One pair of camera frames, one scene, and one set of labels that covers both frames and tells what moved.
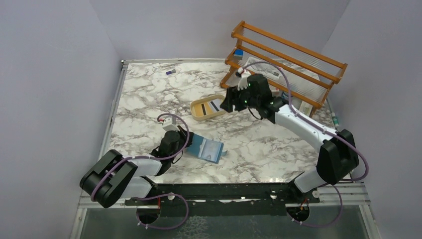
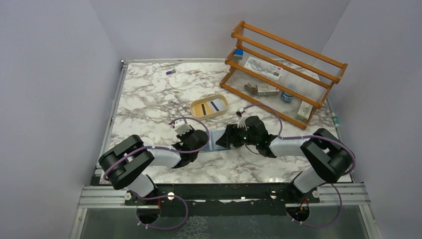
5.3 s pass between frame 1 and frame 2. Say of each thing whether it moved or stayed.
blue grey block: stayed
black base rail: stayed
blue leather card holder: moved
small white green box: stayed
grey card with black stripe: stayed
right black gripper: moved
